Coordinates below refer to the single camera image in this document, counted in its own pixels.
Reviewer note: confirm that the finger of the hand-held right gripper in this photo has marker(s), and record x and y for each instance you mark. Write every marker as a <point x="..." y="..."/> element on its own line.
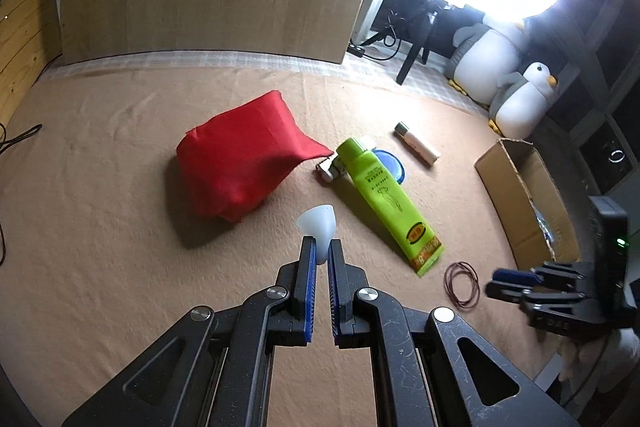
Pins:
<point x="510" y="276"/>
<point x="525" y="296"/>

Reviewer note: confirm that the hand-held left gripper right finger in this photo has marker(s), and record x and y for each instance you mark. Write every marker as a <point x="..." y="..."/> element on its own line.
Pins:
<point x="334" y="297"/>

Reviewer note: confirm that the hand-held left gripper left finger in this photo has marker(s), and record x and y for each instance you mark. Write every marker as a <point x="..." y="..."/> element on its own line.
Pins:
<point x="310" y="277"/>

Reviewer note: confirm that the small white cup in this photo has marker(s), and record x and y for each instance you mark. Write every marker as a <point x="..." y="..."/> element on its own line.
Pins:
<point x="317" y="222"/>

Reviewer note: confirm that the brown rubber bands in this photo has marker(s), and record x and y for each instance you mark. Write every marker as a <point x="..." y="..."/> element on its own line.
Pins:
<point x="448" y="283"/>

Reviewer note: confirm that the cardboard box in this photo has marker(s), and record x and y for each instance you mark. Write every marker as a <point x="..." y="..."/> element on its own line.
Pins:
<point x="520" y="187"/>

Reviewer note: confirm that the green tube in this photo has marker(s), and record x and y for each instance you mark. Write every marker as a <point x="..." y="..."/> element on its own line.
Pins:
<point x="385" y="202"/>

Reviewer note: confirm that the blue round lid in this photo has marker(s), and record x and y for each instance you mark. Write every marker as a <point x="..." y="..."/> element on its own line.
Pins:
<point x="392" y="167"/>

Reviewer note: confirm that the red cloth bag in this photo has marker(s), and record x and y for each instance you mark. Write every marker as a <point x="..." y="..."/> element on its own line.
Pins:
<point x="235" y="157"/>

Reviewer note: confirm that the beige cosmetic stick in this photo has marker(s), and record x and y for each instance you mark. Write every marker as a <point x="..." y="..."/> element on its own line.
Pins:
<point x="417" y="147"/>

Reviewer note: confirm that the person's right forearm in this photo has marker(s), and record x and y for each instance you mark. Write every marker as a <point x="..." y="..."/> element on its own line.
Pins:
<point x="585" y="357"/>

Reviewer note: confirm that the small penguin plush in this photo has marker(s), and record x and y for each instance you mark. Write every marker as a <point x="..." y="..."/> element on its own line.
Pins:
<point x="520" y="107"/>

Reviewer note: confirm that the large penguin plush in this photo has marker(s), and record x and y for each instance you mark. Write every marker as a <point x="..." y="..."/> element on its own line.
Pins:
<point x="482" y="67"/>

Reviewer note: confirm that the black power strip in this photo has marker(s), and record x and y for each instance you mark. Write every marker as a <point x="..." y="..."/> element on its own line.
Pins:
<point x="356" y="51"/>

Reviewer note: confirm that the black tripod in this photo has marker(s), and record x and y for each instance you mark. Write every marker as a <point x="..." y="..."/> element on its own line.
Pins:
<point x="412" y="57"/>

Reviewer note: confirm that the checked bed sheet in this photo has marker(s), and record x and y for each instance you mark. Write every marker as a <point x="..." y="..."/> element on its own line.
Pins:
<point x="200" y="57"/>

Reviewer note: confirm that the pine wood panel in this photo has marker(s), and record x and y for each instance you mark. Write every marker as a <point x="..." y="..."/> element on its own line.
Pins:
<point x="25" y="32"/>

